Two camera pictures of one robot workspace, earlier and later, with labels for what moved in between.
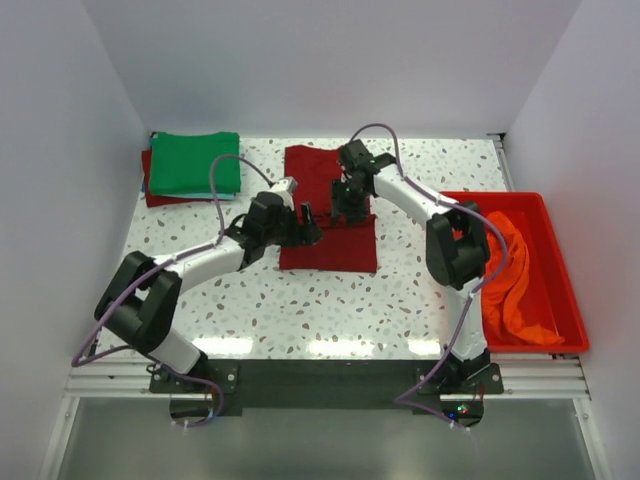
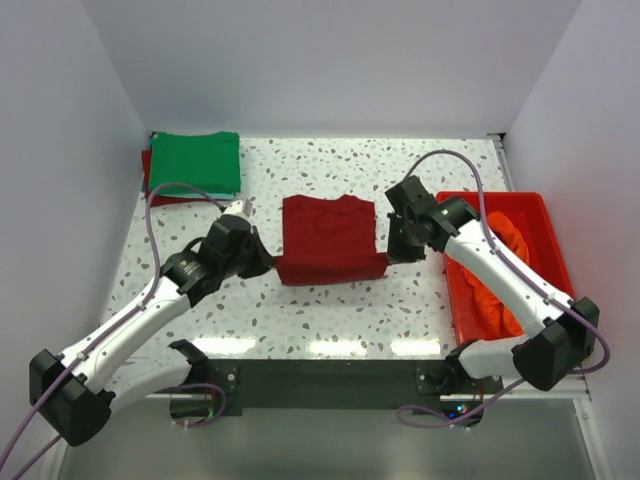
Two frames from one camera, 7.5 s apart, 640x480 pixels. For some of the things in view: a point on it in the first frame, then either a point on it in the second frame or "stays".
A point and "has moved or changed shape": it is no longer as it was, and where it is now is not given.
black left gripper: (300, 228) to (252, 252)
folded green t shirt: (181, 164) stays
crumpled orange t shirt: (499, 297) stays
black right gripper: (350, 201) to (405, 236)
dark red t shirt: (345, 247) has moved or changed shape
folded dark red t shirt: (153, 200) stays
